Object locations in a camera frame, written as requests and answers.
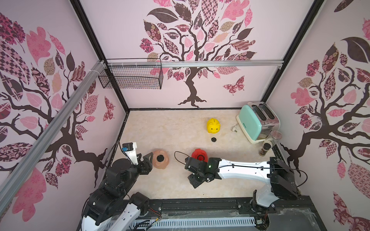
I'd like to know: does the white slotted cable duct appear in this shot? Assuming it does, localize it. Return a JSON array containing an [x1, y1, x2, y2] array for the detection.
[[128, 217, 256, 231]]

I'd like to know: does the aluminium rail back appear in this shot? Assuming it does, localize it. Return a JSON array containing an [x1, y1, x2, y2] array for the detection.
[[161, 60, 284, 68]]

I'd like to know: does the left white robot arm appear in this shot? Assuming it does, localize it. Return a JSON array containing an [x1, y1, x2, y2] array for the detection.
[[80, 153, 153, 231]]

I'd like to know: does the mint green toaster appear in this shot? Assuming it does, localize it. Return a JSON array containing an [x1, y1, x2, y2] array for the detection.
[[236, 102, 280, 144]]

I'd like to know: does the aluminium rail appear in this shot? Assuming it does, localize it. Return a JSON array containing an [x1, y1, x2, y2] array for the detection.
[[161, 60, 284, 68], [1, 61, 106, 214]]

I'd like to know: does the red piggy bank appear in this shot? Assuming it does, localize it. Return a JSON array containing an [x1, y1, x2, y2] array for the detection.
[[191, 149, 208, 162]]

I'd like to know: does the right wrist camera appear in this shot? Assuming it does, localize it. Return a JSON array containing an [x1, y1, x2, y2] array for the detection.
[[185, 157, 207, 174]]

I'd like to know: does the yellow piggy bank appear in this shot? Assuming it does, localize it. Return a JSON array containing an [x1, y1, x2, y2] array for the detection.
[[207, 118, 221, 134]]

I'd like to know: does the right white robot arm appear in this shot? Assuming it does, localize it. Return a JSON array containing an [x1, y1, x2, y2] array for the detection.
[[185, 157, 298, 213]]

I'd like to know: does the black wire basket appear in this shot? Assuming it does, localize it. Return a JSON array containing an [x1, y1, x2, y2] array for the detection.
[[98, 58, 164, 90]]

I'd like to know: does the glass spice jar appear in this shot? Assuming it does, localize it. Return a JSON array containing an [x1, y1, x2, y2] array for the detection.
[[259, 130, 282, 157]]

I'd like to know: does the aluminium rail left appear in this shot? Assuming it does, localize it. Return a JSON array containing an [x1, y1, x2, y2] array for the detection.
[[1, 61, 106, 214]]

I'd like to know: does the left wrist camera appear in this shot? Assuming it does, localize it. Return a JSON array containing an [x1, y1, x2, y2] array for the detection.
[[121, 142, 138, 165]]

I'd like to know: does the peach piggy bank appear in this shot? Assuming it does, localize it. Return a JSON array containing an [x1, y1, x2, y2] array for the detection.
[[152, 150, 169, 169]]

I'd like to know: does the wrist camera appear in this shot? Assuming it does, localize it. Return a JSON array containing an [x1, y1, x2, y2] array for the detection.
[[185, 157, 207, 174], [121, 142, 138, 165]]

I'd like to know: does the black base frame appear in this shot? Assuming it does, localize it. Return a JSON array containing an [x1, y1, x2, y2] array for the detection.
[[76, 195, 329, 231]]

